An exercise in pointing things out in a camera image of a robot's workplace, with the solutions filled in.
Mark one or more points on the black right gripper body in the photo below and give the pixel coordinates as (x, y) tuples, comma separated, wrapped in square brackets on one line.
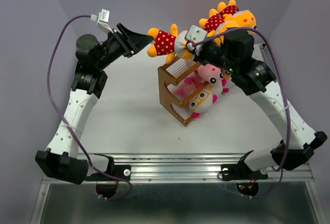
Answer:
[(213, 54)]

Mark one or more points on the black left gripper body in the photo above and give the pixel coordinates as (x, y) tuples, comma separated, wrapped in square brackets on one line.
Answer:
[(113, 49)]

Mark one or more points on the pink plush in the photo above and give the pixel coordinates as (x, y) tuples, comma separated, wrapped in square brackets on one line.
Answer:
[(210, 73)]

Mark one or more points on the white glasses plush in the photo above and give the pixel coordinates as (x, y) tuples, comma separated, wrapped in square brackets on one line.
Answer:
[(196, 109), (208, 94), (226, 81)]

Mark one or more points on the yellow bear plush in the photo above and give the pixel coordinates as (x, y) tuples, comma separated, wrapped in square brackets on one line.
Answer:
[(171, 44), (244, 18), (217, 24)]

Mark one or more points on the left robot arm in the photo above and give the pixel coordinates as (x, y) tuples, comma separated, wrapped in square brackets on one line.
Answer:
[(60, 158)]

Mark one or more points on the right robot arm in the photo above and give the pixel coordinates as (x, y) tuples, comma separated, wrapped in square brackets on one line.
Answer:
[(262, 86)]

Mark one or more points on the wooden toy shelf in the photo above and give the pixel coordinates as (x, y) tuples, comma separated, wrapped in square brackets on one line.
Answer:
[(178, 83)]

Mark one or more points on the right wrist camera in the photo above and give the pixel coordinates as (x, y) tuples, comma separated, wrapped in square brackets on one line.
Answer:
[(195, 34)]

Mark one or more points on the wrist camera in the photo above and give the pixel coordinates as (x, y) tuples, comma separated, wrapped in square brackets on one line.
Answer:
[(195, 34), (102, 19)]

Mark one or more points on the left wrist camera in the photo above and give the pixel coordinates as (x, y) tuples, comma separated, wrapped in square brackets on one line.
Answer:
[(102, 19)]

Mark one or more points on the aluminium rail frame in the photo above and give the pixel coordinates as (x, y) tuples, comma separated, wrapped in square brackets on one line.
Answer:
[(173, 168)]

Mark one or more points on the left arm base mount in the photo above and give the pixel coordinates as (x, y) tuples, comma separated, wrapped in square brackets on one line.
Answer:
[(117, 187)]

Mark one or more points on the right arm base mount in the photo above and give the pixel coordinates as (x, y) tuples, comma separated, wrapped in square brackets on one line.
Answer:
[(248, 185)]

